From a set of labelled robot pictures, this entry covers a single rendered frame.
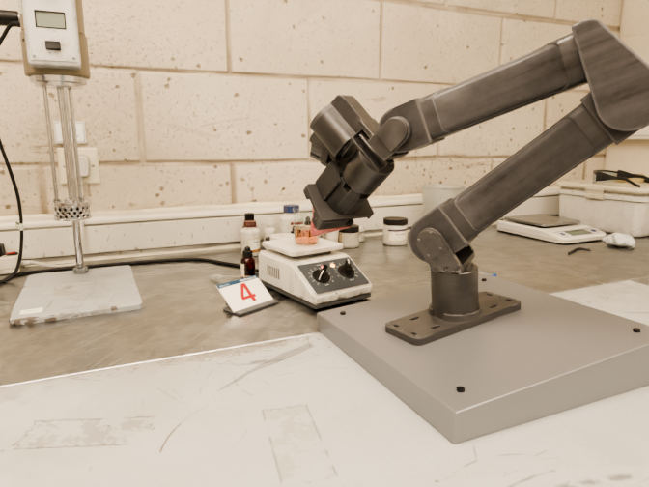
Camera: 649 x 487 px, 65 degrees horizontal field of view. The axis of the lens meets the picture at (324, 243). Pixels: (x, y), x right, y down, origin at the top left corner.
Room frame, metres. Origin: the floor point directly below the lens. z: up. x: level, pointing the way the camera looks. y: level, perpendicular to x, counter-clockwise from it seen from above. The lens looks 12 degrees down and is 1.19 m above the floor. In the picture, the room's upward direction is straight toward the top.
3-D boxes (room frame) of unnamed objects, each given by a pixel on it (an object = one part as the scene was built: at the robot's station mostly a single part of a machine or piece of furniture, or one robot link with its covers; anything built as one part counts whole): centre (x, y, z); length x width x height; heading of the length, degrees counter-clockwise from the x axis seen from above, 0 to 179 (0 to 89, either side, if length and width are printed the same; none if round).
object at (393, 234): (1.37, -0.19, 0.94); 0.07 x 0.07 x 0.07
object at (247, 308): (0.84, 0.13, 0.92); 0.09 x 0.06 x 0.04; 140
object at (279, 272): (0.94, 0.03, 0.94); 0.22 x 0.13 x 0.08; 36
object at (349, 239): (1.33, -0.07, 0.93); 0.05 x 0.05 x 0.06
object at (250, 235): (1.23, 0.18, 0.94); 0.05 x 0.05 x 0.09
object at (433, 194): (1.50, -0.35, 0.97); 0.18 x 0.13 x 0.15; 17
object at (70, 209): (0.93, 0.47, 1.17); 0.07 x 0.07 x 0.25
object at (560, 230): (1.50, -0.68, 0.92); 0.26 x 0.19 x 0.05; 25
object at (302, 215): (0.94, 0.03, 1.02); 0.06 x 0.05 x 0.08; 160
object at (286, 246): (0.96, 0.04, 0.98); 0.12 x 0.12 x 0.01; 36
